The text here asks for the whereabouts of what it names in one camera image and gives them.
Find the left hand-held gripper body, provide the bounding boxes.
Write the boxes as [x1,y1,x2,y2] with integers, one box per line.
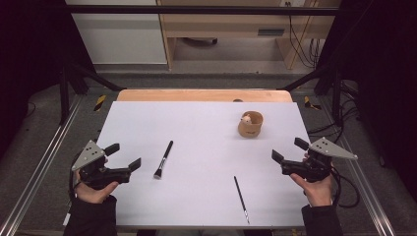
[71,140,132,191]

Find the yellow clamp left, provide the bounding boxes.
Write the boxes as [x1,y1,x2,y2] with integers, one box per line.
[93,93,107,112]

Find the right hand-held gripper cable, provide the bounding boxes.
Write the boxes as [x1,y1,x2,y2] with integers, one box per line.
[329,166,361,209]

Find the yellow clamp right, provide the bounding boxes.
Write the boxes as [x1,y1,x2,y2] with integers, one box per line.
[303,95,323,111]

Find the person's right hand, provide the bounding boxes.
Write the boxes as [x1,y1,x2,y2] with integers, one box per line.
[289,152,334,207]

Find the left hand-held gripper cable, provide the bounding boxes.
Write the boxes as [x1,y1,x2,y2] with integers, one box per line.
[68,153,83,202]

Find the yellow clamp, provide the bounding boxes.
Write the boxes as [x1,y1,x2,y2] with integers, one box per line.
[303,95,323,111]
[93,93,107,112]

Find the thick black makeup brush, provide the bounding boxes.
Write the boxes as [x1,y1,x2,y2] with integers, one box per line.
[152,140,174,180]

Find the black frame strut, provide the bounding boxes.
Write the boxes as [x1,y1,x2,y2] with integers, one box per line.
[278,65,343,127]
[58,62,127,126]

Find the person's left hand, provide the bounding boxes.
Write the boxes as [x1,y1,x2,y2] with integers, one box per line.
[74,170,120,205]

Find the black hanging cables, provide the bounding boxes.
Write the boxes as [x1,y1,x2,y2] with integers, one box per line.
[284,1,324,69]

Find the grey desk label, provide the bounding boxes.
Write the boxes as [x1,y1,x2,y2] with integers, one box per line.
[257,29,285,37]

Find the white cabinet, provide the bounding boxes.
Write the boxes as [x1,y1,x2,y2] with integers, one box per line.
[65,0,168,65]

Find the light wooden desk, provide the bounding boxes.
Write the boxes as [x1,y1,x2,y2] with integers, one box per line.
[156,0,342,71]

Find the black floor cables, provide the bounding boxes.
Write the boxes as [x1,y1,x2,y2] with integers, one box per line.
[307,80,360,141]

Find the dark chair base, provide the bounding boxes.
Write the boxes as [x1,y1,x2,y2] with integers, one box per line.
[181,36,218,47]

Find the white wall socket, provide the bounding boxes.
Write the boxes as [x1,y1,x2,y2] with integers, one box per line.
[279,0,308,8]

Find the wooden brush holder cup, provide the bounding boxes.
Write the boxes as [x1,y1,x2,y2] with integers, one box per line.
[237,110,265,139]

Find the hand-held gripper cable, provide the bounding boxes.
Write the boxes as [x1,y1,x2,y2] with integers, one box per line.
[68,153,83,202]
[329,166,361,209]

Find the aluminium floor rail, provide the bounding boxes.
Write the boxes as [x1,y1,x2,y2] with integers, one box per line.
[0,94,83,236]
[319,97,396,236]

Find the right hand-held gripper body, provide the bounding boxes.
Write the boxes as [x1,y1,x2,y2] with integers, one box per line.
[280,137,359,184]

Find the black curtain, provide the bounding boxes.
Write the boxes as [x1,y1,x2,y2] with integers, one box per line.
[0,0,96,158]
[316,0,417,201]

